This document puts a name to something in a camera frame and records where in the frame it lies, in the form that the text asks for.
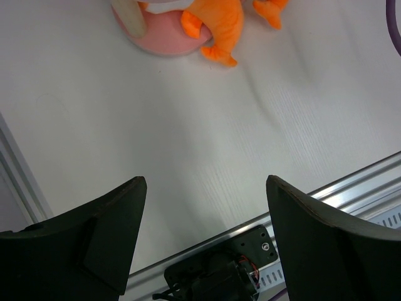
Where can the aluminium front frame rail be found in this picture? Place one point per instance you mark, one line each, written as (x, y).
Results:
(372, 193)

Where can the orange shrimp plush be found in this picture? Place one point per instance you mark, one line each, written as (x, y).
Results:
(224, 19)
(271, 11)

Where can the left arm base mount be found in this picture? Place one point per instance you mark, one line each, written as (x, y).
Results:
(230, 270)

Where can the aluminium left frame rail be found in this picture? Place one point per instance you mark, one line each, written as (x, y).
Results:
(20, 180)

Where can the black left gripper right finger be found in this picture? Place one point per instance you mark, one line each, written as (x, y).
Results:
(365, 257)

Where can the pink three-tier toy shelf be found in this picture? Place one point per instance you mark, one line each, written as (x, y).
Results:
(155, 27)

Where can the aluminium frame rail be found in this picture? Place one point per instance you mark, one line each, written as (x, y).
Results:
(20, 180)
(372, 193)

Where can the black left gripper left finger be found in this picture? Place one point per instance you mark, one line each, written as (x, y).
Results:
(83, 254)

